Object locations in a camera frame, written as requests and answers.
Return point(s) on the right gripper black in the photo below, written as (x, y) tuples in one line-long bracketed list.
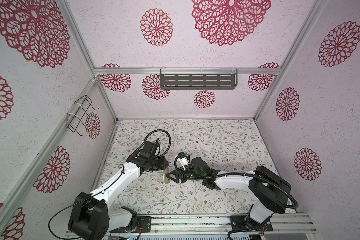
[(178, 176)]

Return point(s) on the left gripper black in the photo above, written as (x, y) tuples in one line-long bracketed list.
[(163, 165)]

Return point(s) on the white remote control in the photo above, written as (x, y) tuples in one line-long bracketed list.
[(165, 178)]

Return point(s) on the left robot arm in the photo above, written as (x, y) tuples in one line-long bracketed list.
[(91, 218)]

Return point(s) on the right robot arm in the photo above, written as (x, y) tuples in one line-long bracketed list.
[(272, 192)]

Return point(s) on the dark grey wall shelf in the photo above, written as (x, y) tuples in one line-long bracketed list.
[(197, 81)]

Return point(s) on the black wire wall basket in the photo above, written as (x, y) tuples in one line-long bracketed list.
[(84, 121)]

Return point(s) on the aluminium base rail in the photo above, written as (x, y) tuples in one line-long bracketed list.
[(219, 224)]

